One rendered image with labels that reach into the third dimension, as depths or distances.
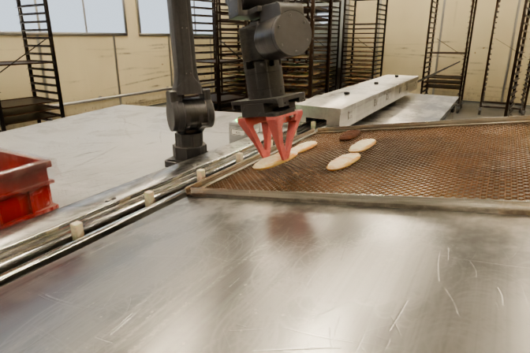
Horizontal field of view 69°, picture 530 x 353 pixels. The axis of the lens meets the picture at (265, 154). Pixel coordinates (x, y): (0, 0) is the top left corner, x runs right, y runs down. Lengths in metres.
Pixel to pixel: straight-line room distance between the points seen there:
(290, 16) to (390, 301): 0.35
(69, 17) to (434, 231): 5.64
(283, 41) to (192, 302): 0.33
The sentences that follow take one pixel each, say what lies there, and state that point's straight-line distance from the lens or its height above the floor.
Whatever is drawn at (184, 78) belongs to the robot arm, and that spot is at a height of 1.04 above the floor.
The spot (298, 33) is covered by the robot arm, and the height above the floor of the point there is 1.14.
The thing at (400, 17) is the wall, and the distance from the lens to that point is 7.90.
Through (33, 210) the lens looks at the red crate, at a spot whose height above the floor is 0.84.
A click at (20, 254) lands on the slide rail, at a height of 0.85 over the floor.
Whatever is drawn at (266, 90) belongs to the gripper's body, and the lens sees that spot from 0.57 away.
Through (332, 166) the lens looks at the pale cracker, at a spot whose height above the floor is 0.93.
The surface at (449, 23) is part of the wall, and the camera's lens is 7.75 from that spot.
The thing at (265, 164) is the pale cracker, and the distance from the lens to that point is 0.58.
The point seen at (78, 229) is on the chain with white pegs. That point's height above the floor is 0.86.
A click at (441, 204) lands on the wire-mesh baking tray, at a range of 0.46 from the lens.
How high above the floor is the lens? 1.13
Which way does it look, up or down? 17 degrees down
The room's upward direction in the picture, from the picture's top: straight up
